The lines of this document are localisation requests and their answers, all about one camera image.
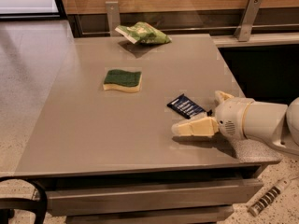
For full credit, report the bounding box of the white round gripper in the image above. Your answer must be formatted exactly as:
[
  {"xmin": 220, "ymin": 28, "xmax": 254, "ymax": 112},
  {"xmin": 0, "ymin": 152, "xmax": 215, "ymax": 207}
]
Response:
[{"xmin": 171, "ymin": 91, "xmax": 254, "ymax": 140}]

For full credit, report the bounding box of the dark blue rxbar wrapper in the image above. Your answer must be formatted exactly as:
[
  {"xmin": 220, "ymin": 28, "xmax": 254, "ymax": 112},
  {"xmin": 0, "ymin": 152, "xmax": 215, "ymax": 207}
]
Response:
[{"xmin": 166, "ymin": 94, "xmax": 212, "ymax": 119}]

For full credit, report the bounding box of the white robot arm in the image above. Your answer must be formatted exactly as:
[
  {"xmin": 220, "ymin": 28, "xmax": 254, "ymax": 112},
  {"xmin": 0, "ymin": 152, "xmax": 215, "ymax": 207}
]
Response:
[{"xmin": 171, "ymin": 91, "xmax": 299, "ymax": 158}]

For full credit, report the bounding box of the grey table drawer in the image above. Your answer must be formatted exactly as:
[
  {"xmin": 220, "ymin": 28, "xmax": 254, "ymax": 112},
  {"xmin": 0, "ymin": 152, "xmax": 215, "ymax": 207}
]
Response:
[{"xmin": 47, "ymin": 178, "xmax": 263, "ymax": 216}]

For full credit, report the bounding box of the white power strip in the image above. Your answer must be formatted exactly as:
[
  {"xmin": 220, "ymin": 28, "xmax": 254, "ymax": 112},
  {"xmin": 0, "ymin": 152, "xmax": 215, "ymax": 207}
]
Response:
[{"xmin": 249, "ymin": 178, "xmax": 292, "ymax": 217}]

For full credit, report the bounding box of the green and yellow sponge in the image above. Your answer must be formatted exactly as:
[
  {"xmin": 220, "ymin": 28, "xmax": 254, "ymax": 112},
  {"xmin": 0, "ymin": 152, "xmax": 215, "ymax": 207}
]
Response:
[{"xmin": 103, "ymin": 69, "xmax": 142, "ymax": 93}]

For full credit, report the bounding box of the green chip bag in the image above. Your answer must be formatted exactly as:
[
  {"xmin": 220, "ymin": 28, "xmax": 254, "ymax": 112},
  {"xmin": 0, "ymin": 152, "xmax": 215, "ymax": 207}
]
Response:
[{"xmin": 115, "ymin": 21, "xmax": 171, "ymax": 45}]

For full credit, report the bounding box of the black chair back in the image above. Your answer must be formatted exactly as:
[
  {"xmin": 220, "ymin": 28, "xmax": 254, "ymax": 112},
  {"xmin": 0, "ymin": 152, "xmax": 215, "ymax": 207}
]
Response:
[{"xmin": 0, "ymin": 180, "xmax": 48, "ymax": 224}]

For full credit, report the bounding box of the right metal bracket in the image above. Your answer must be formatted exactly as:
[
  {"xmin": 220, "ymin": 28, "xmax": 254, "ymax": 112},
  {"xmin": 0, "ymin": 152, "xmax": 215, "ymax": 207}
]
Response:
[{"xmin": 234, "ymin": 0, "xmax": 263, "ymax": 42}]

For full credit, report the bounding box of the metal bracket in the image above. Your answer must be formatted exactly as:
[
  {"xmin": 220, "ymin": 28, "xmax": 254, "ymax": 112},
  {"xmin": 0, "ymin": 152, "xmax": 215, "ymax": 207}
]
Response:
[
  {"xmin": 105, "ymin": 1, "xmax": 121, "ymax": 36},
  {"xmin": 234, "ymin": 0, "xmax": 263, "ymax": 42}
]

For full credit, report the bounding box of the left metal bracket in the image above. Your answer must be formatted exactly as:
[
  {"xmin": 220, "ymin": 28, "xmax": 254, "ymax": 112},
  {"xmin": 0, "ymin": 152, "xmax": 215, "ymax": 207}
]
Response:
[{"xmin": 105, "ymin": 1, "xmax": 121, "ymax": 36}]

